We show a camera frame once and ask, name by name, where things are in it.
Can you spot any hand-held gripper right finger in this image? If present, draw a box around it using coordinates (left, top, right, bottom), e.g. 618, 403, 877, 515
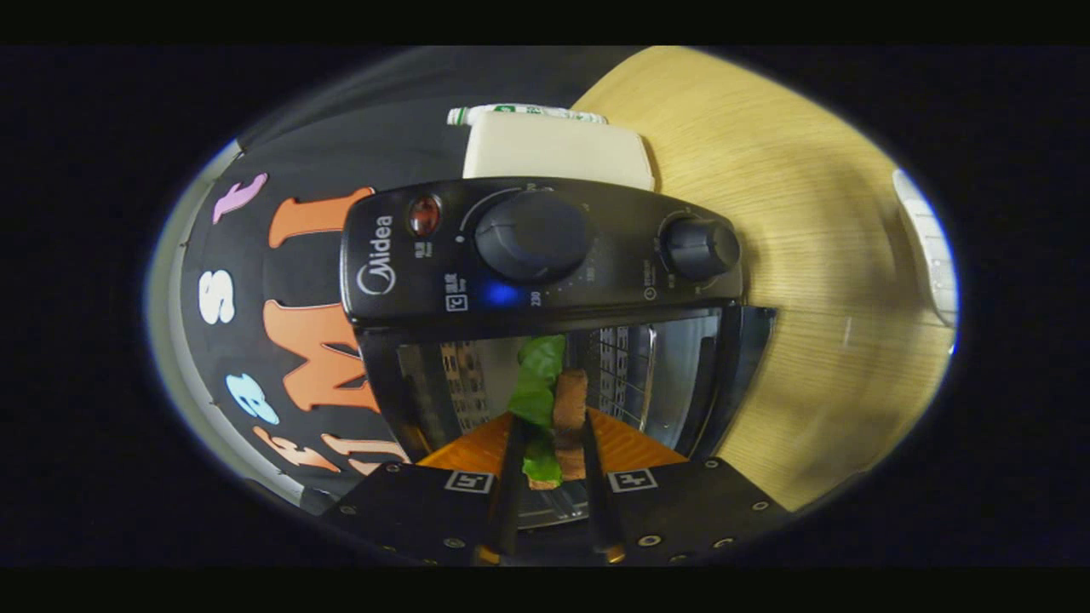
581, 409, 793, 567

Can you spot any white pop-up toaster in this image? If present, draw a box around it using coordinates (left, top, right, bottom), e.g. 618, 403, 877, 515
462, 111, 657, 192

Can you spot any white bottle green label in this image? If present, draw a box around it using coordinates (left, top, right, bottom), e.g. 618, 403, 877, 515
446, 103, 610, 127

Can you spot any white bread lettuce sandwich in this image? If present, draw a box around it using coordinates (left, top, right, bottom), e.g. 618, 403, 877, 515
508, 334, 590, 491

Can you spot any black toaster oven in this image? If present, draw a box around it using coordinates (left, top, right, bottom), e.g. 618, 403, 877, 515
339, 176, 777, 529

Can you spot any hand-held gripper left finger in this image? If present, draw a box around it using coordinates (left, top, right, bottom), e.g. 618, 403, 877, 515
319, 413, 529, 567

